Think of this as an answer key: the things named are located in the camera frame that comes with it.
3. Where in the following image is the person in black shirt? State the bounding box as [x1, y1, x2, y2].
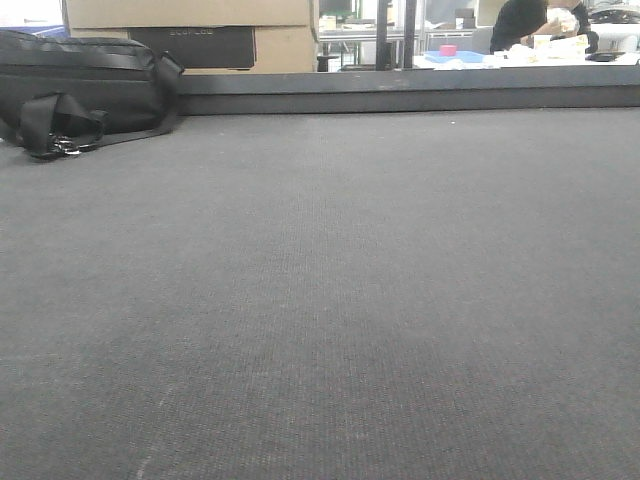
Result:
[489, 0, 599, 54]

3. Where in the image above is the blue tray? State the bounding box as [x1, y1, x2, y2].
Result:
[423, 50, 490, 64]

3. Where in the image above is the black vertical pole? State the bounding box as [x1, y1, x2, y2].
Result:
[402, 0, 417, 70]

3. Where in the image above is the dark conveyor side rail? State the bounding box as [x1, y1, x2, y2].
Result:
[178, 62, 639, 116]

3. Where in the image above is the black fabric bag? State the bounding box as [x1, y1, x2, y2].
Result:
[1, 30, 184, 161]

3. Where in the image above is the lower cardboard box black label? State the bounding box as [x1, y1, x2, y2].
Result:
[68, 24, 320, 75]

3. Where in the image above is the red tape roll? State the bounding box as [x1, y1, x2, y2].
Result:
[439, 44, 457, 57]

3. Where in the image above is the upper cardboard box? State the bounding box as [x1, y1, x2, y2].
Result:
[66, 0, 319, 29]

